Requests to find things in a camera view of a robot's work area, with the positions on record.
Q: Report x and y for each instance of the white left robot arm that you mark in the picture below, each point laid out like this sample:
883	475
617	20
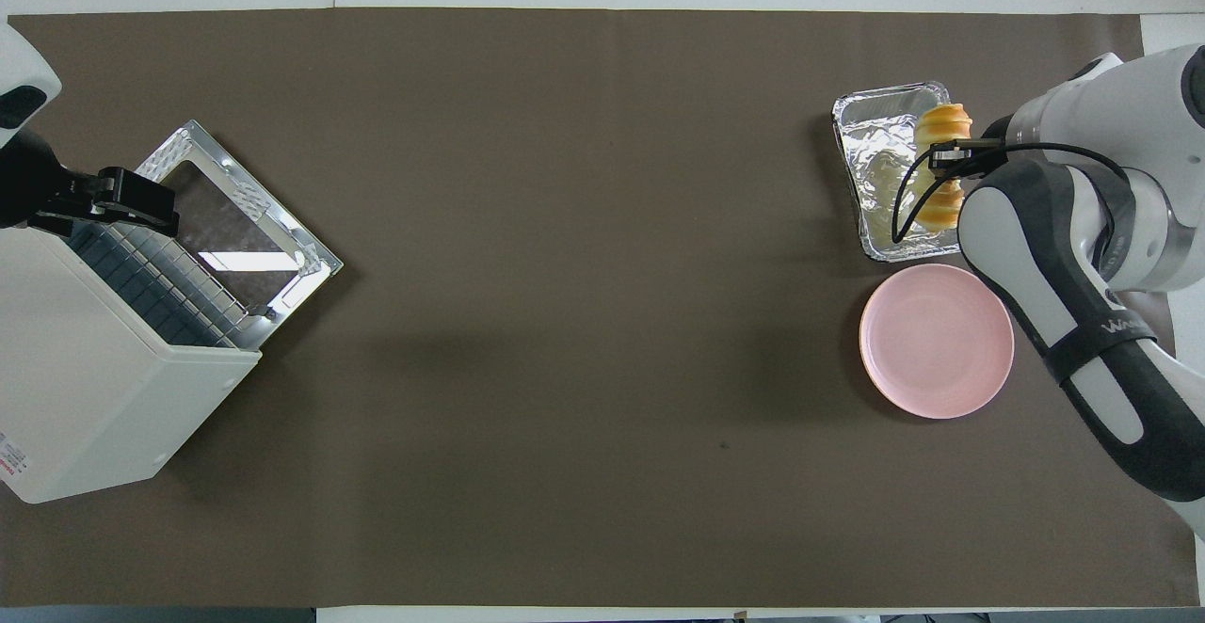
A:
19	63

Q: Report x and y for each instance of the cream toaster oven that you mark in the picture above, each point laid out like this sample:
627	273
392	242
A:
85	397

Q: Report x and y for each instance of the brown table mat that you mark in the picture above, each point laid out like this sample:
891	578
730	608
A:
565	322

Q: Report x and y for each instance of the yellow ridged bread loaf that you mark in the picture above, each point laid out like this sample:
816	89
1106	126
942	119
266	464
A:
943	122

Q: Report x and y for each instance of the glass oven door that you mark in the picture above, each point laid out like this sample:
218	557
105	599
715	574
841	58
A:
235	218

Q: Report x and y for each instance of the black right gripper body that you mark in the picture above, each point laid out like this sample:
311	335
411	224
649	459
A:
998	143

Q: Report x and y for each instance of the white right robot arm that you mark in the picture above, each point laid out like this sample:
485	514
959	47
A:
1073	256

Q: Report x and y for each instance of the pink round plate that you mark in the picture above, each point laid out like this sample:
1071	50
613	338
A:
937	341

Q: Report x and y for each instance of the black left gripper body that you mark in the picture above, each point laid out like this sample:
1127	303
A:
33	185

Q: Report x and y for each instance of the silver aluminium foil tray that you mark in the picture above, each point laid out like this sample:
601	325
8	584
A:
875	162

